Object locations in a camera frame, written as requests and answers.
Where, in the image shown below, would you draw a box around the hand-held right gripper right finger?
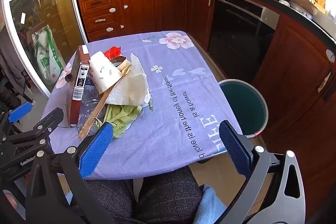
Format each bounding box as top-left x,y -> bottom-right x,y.
219,120 -> 306,224

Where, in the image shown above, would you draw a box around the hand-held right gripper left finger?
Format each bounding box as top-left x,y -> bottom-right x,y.
25,122 -> 116,224

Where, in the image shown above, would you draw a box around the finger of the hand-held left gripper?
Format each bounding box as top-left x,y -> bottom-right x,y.
0,102 -> 33,132
0,108 -> 65,155

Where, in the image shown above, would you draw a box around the brown cardboard box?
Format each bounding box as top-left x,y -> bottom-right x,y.
66,46 -> 91,128

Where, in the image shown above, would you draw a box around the grey bin with teal inside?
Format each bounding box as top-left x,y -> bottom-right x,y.
218,79 -> 269,138

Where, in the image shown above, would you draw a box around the clear plastic water bottle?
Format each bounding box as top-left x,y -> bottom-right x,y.
79,77 -> 108,127

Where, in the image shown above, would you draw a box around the green corn husk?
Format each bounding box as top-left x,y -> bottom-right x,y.
101,94 -> 154,138

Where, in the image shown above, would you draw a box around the white paper cup green print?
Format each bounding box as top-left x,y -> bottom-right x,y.
88,51 -> 124,94

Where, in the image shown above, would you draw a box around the white paper towel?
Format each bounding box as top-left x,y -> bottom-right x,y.
106,53 -> 153,106

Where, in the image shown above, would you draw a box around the brown paper bowl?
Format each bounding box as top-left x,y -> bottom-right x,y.
109,56 -> 132,73

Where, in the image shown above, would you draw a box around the red snack bag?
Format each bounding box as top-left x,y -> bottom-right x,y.
103,46 -> 122,59

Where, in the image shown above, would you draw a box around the green and white shopping bag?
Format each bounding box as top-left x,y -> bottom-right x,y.
33,26 -> 66,85

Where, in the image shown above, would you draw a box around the light blue cloth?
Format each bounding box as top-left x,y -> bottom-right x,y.
193,185 -> 227,224

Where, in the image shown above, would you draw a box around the purple floral tablecloth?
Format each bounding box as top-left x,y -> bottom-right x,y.
42,30 -> 243,180

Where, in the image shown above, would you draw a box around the person's legs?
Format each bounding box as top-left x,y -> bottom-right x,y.
71,166 -> 208,224

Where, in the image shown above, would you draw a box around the glass sliding door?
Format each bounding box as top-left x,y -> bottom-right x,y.
1,0 -> 88,98

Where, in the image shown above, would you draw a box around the black built-in oven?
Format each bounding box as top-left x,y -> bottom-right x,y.
208,0 -> 280,83

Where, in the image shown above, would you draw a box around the black kitchen countertop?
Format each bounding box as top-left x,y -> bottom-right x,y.
76,0 -> 336,43

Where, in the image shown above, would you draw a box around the wooden kitchen cabinets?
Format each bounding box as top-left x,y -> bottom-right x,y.
77,0 -> 336,188

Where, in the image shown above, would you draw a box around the wicker basket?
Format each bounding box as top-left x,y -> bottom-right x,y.
287,0 -> 319,16

